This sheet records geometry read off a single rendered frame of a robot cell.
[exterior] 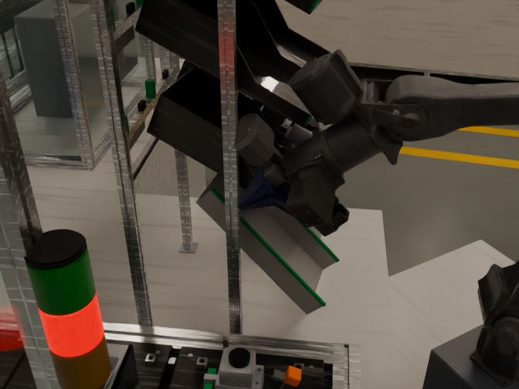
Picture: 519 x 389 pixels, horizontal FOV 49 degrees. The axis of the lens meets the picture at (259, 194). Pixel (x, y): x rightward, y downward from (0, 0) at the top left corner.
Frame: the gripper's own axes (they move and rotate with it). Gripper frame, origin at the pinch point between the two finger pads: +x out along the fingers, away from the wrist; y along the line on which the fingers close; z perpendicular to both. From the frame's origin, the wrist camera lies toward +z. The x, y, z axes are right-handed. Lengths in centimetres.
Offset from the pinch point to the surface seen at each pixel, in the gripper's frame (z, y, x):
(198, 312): -17, 29, 41
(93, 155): -77, 10, 75
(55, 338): 27.3, -16.1, 8.4
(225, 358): 11.3, 13.3, 16.3
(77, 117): -77, -1, 68
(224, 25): -14.7, -15.8, -6.2
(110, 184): -66, 16, 70
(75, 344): 27.4, -14.5, 7.7
